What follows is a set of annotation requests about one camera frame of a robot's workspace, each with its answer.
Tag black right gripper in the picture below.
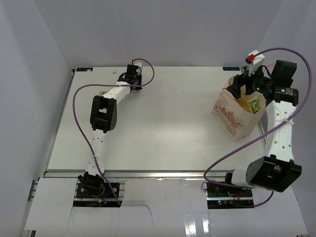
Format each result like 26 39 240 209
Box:
227 63 274 99

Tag tan snack pouch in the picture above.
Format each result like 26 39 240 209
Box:
235 97 253 114

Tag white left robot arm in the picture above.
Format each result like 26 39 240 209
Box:
79 62 143 197

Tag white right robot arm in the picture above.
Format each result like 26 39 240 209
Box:
223 60 302 197

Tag blue label right corner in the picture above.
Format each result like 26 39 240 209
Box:
222 67 240 71

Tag blue label corner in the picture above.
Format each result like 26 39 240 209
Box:
76 67 93 72
222 67 240 71

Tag blue label left corner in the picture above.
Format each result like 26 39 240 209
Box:
76 67 93 72

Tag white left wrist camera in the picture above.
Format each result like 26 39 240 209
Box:
132 61 143 70

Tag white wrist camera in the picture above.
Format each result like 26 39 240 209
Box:
245 50 265 76
132 61 143 70

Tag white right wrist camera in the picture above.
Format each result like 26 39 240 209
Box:
245 50 265 76

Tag printed paper bag orange handles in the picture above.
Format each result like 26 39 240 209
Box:
212 77 266 141

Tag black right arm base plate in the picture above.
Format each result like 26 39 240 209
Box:
201 181 254 210

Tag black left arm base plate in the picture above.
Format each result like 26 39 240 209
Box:
73 183 122 208

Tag aluminium front rail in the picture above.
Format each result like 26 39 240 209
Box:
43 170 234 180

